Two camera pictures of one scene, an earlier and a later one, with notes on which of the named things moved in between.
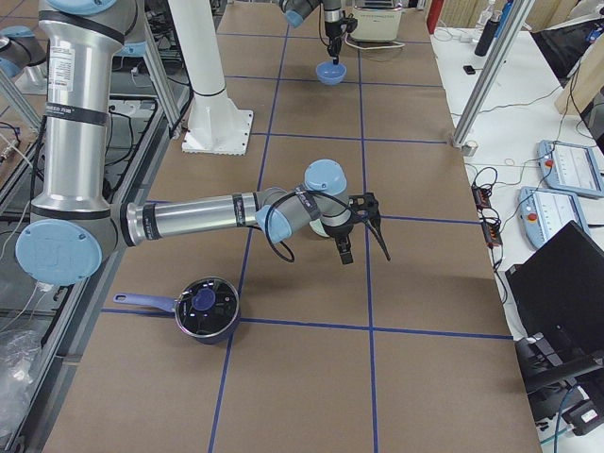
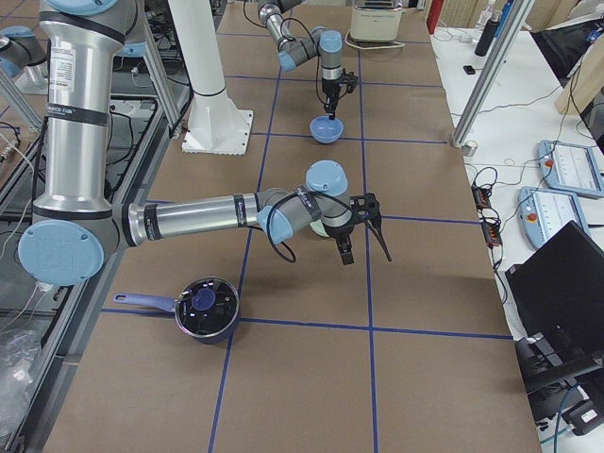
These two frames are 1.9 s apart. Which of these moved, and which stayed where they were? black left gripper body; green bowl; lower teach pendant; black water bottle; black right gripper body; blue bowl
Moved: blue bowl; black left gripper body
Stayed: black right gripper body; green bowl; black water bottle; lower teach pendant
